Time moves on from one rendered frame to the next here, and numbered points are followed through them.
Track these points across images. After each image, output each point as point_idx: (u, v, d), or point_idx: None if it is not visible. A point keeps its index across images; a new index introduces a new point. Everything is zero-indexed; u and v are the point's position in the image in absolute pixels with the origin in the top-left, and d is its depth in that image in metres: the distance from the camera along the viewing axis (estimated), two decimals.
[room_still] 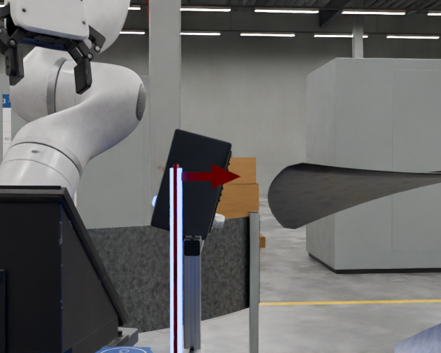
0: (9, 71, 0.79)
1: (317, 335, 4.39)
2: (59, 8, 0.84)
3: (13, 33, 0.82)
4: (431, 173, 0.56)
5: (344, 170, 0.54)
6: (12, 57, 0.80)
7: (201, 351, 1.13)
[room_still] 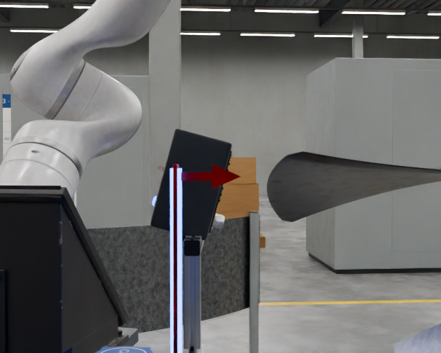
0: None
1: (317, 335, 4.39)
2: None
3: None
4: (431, 168, 0.56)
5: (344, 162, 0.54)
6: None
7: (201, 351, 1.13)
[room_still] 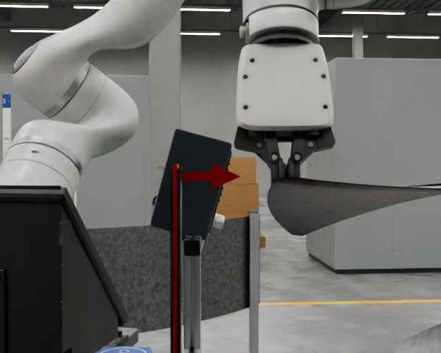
0: None
1: (317, 335, 4.39)
2: (292, 95, 0.67)
3: (264, 143, 0.69)
4: (419, 187, 0.58)
5: (332, 184, 0.57)
6: (275, 174, 0.67)
7: (201, 351, 1.13)
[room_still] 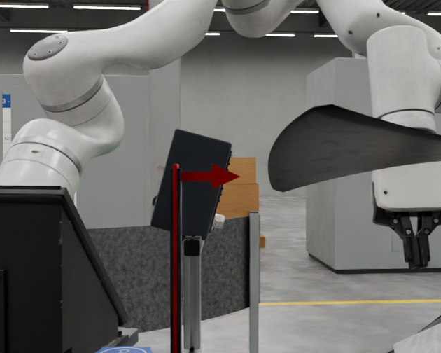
0: (407, 258, 0.85)
1: (317, 335, 4.39)
2: (421, 182, 0.85)
3: (397, 219, 0.86)
4: None
5: (393, 351, 0.74)
6: (409, 245, 0.85)
7: (201, 351, 1.13)
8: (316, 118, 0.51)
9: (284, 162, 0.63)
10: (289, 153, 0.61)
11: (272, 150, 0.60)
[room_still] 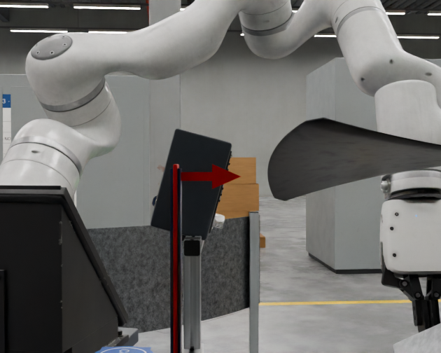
0: (416, 323, 0.83)
1: (317, 335, 4.39)
2: (431, 244, 0.83)
3: (407, 281, 0.85)
4: None
5: None
6: (418, 309, 0.83)
7: (201, 351, 1.13)
8: (310, 131, 0.52)
9: (283, 172, 0.64)
10: (287, 164, 0.61)
11: (270, 162, 0.61)
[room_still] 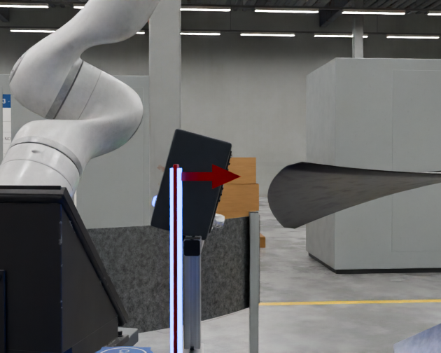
0: None
1: (317, 335, 4.39)
2: None
3: None
4: None
5: None
6: None
7: (201, 351, 1.13)
8: (294, 174, 0.55)
9: (285, 206, 0.67)
10: (285, 199, 0.64)
11: (269, 199, 0.64)
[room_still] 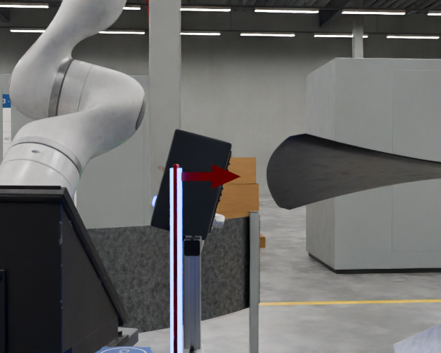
0: None
1: (317, 335, 4.39)
2: None
3: None
4: None
5: None
6: None
7: (201, 351, 1.13)
8: (296, 146, 0.55)
9: (282, 183, 0.67)
10: (283, 175, 0.64)
11: (267, 173, 0.64)
